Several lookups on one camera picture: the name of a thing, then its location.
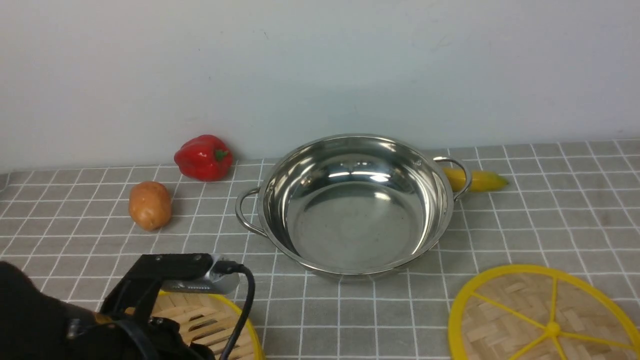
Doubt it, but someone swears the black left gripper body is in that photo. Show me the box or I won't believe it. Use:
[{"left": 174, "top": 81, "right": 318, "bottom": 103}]
[{"left": 65, "top": 280, "right": 215, "bottom": 360}]

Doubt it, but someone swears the bamboo steamer basket yellow rim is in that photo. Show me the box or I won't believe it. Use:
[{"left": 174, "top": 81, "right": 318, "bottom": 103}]
[{"left": 151, "top": 291, "right": 242, "bottom": 360}]

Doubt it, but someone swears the woven bamboo steamer lid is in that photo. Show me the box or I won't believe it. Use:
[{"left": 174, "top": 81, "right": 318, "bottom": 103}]
[{"left": 447, "top": 264, "right": 640, "bottom": 360}]

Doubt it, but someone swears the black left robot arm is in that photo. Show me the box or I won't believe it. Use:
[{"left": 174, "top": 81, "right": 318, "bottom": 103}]
[{"left": 1, "top": 261, "right": 144, "bottom": 360}]

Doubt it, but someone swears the stainless steel pot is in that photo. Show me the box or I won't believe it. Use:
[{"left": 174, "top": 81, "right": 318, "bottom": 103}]
[{"left": 235, "top": 134, "right": 473, "bottom": 280}]

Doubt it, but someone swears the brown potato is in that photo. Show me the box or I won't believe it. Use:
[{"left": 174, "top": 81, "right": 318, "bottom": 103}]
[{"left": 128, "top": 181, "right": 173, "bottom": 231}]

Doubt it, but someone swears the red bell pepper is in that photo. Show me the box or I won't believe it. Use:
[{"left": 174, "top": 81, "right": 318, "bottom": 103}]
[{"left": 173, "top": 134, "right": 234, "bottom": 182}]

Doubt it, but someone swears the yellow banana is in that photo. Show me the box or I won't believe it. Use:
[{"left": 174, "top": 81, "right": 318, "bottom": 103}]
[{"left": 442, "top": 167, "right": 509, "bottom": 193}]

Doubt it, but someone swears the grey checkered tablecloth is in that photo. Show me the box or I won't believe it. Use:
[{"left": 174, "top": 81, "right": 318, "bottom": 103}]
[{"left": 0, "top": 138, "right": 640, "bottom": 359}]

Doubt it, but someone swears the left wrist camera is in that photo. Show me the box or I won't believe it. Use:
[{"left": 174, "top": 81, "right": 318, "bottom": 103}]
[{"left": 123, "top": 253, "right": 243, "bottom": 295}]

